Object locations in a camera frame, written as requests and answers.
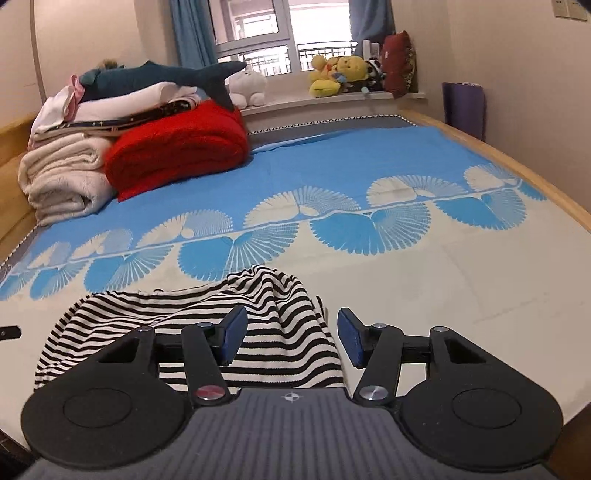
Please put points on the pink white folded cloth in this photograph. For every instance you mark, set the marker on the pink white folded cloth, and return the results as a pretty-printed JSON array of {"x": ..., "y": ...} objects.
[{"x": 53, "y": 113}]

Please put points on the wall switch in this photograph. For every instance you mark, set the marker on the wall switch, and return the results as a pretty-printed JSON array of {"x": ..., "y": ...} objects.
[{"x": 571, "y": 9}]

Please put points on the yellow plush toy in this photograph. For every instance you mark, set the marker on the yellow plush toy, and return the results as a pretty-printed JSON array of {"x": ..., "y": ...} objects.
[
  {"x": 323, "y": 76},
  {"x": 354, "y": 68}
]

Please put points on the dark teal shark plush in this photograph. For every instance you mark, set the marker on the dark teal shark plush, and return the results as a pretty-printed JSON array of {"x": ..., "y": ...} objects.
[{"x": 147, "y": 76}]

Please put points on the dark trimmed folded blanket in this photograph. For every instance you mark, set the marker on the dark trimmed folded blanket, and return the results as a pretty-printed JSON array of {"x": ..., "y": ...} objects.
[{"x": 152, "y": 113}]

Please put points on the wooden headboard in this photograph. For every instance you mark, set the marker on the wooden headboard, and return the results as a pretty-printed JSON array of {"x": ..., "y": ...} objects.
[{"x": 11, "y": 194}]

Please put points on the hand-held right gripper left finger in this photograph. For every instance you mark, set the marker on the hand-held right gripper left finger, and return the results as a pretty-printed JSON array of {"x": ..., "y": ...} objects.
[{"x": 233, "y": 336}]

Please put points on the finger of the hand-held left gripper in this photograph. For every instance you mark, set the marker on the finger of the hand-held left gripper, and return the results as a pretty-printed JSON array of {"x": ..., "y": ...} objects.
[{"x": 9, "y": 333}]

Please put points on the dark red cushion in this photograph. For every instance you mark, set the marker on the dark red cushion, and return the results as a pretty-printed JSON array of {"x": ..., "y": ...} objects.
[{"x": 399, "y": 64}]

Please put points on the wooden bed frame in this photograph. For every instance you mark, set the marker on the wooden bed frame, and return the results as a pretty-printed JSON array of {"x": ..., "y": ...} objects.
[{"x": 508, "y": 164}]

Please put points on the purple bag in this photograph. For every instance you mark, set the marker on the purple bag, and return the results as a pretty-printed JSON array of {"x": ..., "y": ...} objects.
[{"x": 464, "y": 110}]

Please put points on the blue curtain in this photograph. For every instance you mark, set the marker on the blue curtain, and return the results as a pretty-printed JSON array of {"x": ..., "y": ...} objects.
[
  {"x": 191, "y": 32},
  {"x": 371, "y": 23}
]

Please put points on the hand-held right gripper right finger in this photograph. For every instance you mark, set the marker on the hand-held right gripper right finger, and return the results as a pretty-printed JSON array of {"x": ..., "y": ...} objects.
[{"x": 351, "y": 340}]

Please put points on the white folded quilt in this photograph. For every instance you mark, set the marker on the white folded quilt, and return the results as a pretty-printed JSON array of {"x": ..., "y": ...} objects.
[{"x": 138, "y": 99}]

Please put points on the cream folded blanket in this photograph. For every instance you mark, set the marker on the cream folded blanket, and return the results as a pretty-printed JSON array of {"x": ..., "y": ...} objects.
[{"x": 64, "y": 180}]

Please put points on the grey curved pole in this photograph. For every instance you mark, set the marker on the grey curved pole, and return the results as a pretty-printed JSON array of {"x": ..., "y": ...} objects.
[{"x": 37, "y": 55}]

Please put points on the black white plush toy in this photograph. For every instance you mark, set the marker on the black white plush toy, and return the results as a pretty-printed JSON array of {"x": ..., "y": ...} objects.
[{"x": 375, "y": 76}]

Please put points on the red folded blanket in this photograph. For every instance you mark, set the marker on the red folded blanket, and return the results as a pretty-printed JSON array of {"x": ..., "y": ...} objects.
[{"x": 180, "y": 147}]

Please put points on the blue white patterned bed sheet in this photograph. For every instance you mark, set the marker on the blue white patterned bed sheet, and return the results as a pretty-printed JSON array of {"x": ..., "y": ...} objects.
[{"x": 346, "y": 170}]

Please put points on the window with white frame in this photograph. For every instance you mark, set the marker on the window with white frame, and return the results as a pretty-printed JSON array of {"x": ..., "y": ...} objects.
[{"x": 286, "y": 32}]

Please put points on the striped hooded top white vest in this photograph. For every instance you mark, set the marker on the striped hooded top white vest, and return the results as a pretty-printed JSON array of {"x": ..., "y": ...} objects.
[{"x": 277, "y": 323}]

